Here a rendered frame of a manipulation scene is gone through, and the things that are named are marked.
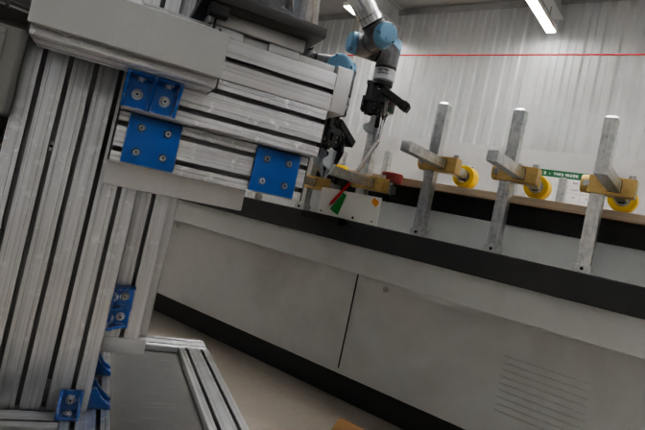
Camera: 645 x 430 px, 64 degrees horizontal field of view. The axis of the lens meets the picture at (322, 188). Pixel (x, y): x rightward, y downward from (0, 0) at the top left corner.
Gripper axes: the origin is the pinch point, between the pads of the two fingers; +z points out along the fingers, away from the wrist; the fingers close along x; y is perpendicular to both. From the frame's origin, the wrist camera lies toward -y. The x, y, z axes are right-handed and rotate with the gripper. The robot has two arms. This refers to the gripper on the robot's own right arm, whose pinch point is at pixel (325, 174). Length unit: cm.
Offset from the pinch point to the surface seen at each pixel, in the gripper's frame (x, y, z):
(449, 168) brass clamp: 28.1, -26.9, -10.8
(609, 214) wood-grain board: 73, -46, -6
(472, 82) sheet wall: -271, -747, -272
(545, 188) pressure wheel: 53, -47, -11
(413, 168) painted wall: -352, -748, -102
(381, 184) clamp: 4.8, -26.9, -1.9
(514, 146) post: 47, -28, -20
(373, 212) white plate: 4.1, -27.0, 8.1
